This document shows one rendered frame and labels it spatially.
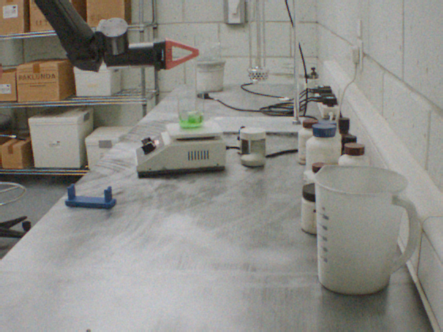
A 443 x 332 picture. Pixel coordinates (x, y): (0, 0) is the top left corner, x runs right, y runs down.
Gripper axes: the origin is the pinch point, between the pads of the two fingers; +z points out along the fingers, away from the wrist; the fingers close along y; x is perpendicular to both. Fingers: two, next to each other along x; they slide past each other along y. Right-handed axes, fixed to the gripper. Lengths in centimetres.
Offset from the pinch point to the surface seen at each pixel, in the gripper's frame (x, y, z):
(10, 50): 17, 270, -114
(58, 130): 65, 221, -74
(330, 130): 13.6, -22.0, 24.7
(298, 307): 26, -67, 9
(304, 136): 19.5, -3.1, 24.0
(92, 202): 25.0, -24.6, -22.1
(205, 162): 24.0, -4.8, 1.2
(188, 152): 21.4, -5.1, -2.4
